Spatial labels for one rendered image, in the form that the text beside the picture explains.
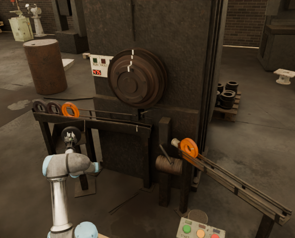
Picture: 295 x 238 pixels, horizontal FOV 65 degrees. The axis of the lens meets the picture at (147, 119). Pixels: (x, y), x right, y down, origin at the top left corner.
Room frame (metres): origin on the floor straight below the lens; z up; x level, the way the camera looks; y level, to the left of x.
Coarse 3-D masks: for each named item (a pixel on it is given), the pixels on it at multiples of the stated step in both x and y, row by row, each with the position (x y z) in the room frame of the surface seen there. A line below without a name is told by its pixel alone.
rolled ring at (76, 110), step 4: (64, 104) 1.98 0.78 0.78; (68, 104) 1.96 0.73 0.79; (72, 104) 1.96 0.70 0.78; (64, 108) 1.99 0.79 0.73; (72, 108) 1.95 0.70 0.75; (76, 108) 1.95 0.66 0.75; (64, 112) 1.99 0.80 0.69; (76, 112) 1.93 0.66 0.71; (72, 116) 1.99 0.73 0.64; (76, 116) 1.93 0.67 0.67
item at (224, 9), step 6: (222, 12) 2.20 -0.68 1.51; (222, 18) 2.27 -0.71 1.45; (222, 24) 2.33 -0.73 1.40; (222, 30) 2.41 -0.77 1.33; (222, 36) 2.49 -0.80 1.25; (222, 42) 2.59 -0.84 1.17; (216, 60) 2.27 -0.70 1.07; (216, 66) 2.29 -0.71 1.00; (216, 72) 2.35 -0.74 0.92; (216, 78) 2.44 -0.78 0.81; (216, 84) 2.53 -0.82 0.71; (216, 90) 2.64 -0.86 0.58; (216, 96) 2.76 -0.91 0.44; (210, 108) 2.37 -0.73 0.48; (210, 114) 2.40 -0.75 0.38; (210, 120) 2.43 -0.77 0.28
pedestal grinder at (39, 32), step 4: (28, 4) 9.57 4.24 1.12; (28, 8) 9.57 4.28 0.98; (32, 8) 9.56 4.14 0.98; (36, 8) 9.42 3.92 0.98; (40, 8) 9.58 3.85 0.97; (28, 12) 9.55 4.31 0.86; (32, 12) 9.56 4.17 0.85; (36, 12) 9.40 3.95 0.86; (40, 12) 9.55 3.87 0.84; (36, 16) 9.54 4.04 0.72; (40, 16) 9.68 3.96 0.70; (36, 20) 9.50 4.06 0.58; (36, 24) 9.50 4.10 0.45; (40, 24) 9.59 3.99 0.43; (36, 28) 9.51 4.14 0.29; (40, 28) 9.53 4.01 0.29; (36, 32) 9.51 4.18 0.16; (40, 32) 9.48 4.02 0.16; (36, 36) 9.43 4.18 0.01; (40, 36) 9.37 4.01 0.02
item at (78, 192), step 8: (80, 120) 1.77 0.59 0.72; (56, 128) 1.73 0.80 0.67; (64, 128) 1.74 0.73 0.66; (80, 128) 1.77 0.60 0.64; (56, 136) 1.68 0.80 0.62; (56, 144) 1.60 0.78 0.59; (64, 144) 1.59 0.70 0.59; (80, 144) 1.57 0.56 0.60; (80, 152) 1.65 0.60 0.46; (80, 176) 1.63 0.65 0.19; (80, 184) 1.71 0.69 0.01; (88, 184) 1.70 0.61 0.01; (80, 192) 1.60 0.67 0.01; (88, 192) 1.60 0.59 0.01
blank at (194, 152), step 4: (184, 140) 1.37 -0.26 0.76; (188, 140) 1.34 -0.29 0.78; (192, 140) 1.35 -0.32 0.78; (180, 144) 1.40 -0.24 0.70; (184, 144) 1.37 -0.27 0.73; (188, 144) 1.34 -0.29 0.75; (192, 144) 1.31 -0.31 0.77; (184, 148) 1.37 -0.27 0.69; (192, 148) 1.31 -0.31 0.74; (196, 148) 1.30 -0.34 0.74; (188, 152) 1.35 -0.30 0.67; (192, 152) 1.30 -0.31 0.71; (196, 152) 1.29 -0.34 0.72; (192, 156) 1.30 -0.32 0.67; (196, 156) 1.30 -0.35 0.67
